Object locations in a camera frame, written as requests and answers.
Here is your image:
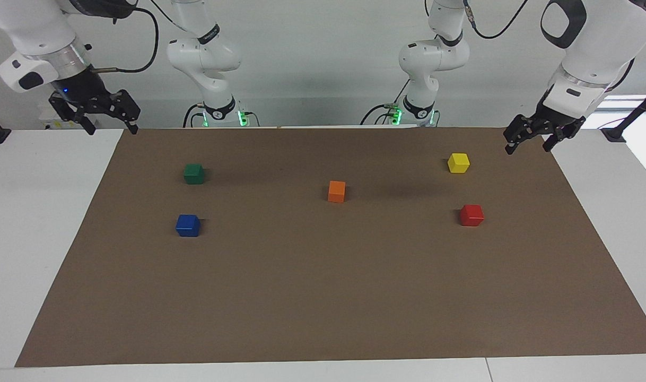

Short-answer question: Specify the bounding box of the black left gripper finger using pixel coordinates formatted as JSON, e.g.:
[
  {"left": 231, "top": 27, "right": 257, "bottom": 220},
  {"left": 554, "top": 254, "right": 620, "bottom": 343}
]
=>
[
  {"left": 503, "top": 114, "right": 538, "bottom": 155},
  {"left": 543, "top": 125, "right": 575, "bottom": 153}
]

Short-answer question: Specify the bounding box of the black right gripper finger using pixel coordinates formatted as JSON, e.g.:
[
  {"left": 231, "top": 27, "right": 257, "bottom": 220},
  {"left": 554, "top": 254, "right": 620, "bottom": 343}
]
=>
[
  {"left": 49, "top": 93, "right": 97, "bottom": 135},
  {"left": 92, "top": 89, "right": 141, "bottom": 133}
]

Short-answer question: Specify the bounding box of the red wooden block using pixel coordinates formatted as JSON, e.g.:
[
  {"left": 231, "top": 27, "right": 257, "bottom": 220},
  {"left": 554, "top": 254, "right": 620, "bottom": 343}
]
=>
[{"left": 459, "top": 204, "right": 485, "bottom": 228}]

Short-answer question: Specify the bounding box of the yellow wooden block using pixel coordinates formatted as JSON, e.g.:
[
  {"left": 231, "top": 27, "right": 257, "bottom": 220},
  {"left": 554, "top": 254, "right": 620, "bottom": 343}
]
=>
[{"left": 447, "top": 152, "right": 471, "bottom": 174}]

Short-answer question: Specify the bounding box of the blue wooden block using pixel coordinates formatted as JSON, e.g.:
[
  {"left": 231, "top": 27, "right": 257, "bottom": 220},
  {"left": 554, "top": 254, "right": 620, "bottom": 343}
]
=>
[{"left": 175, "top": 214, "right": 201, "bottom": 238}]

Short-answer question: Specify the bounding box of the white box with yellow label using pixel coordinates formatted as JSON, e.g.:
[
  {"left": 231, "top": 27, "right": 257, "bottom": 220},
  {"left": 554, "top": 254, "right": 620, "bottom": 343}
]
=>
[{"left": 38, "top": 101, "right": 98, "bottom": 131}]

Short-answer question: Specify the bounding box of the black stand with slanted rod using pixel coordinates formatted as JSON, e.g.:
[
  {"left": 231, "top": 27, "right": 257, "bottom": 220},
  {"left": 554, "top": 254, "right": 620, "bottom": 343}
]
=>
[{"left": 600, "top": 84, "right": 646, "bottom": 143}]

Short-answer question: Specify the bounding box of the brown table mat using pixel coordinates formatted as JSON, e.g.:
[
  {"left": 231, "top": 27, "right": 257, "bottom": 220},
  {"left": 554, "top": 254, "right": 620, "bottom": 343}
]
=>
[{"left": 14, "top": 126, "right": 646, "bottom": 368}]

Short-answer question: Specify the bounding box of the black right base cable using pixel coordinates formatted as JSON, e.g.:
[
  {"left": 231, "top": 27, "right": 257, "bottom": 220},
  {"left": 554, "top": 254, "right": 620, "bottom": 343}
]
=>
[{"left": 183, "top": 102, "right": 207, "bottom": 128}]

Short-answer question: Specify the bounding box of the black base cable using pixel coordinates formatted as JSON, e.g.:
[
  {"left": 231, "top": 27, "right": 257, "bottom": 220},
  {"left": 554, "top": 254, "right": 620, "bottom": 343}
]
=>
[
  {"left": 360, "top": 80, "right": 411, "bottom": 126},
  {"left": 183, "top": 102, "right": 207, "bottom": 128}
]

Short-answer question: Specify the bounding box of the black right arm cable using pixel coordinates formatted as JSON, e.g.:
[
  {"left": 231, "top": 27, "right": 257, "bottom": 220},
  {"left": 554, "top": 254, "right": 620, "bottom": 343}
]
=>
[{"left": 92, "top": 4, "right": 160, "bottom": 74}]

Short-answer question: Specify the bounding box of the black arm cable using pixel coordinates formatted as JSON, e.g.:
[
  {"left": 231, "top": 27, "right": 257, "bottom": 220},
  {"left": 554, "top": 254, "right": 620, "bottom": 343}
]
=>
[
  {"left": 92, "top": 4, "right": 160, "bottom": 74},
  {"left": 462, "top": 0, "right": 530, "bottom": 40}
]

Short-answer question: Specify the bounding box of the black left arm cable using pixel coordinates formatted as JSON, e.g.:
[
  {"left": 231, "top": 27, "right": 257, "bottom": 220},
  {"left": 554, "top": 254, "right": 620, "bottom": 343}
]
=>
[{"left": 462, "top": 0, "right": 530, "bottom": 40}]

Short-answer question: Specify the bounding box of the black left base cable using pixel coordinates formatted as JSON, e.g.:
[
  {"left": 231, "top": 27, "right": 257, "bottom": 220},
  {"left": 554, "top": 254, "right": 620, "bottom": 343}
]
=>
[{"left": 360, "top": 80, "right": 411, "bottom": 126}]

